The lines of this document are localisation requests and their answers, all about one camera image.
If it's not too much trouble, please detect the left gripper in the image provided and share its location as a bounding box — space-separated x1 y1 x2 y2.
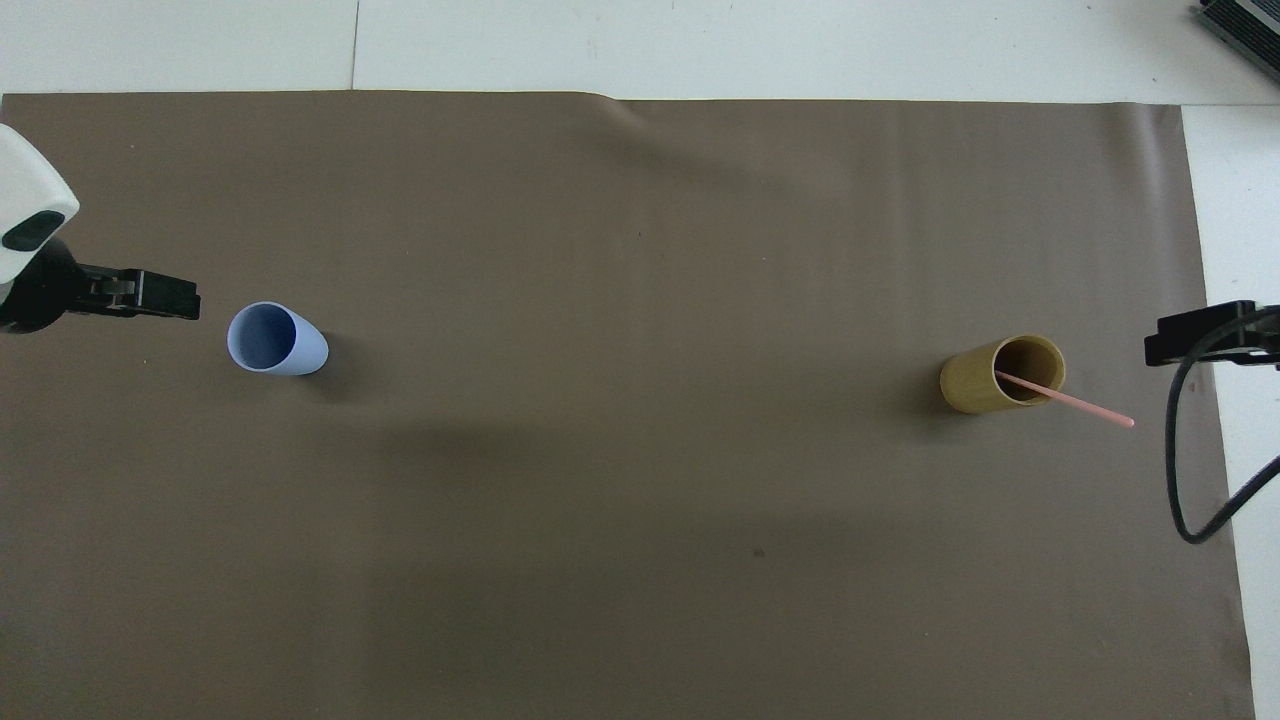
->
0 238 99 335

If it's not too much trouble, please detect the blue cup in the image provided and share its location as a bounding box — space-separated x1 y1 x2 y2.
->
226 301 330 378

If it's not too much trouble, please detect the yellow-brown bamboo cup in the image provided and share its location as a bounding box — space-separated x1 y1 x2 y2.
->
939 334 1068 416

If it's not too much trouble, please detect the pink chopstick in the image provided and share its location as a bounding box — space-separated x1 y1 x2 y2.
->
994 370 1137 430

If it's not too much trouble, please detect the black stand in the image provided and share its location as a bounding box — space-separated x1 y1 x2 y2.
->
1196 0 1280 73

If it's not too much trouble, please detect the black cable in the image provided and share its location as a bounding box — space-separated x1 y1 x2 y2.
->
1165 305 1280 546

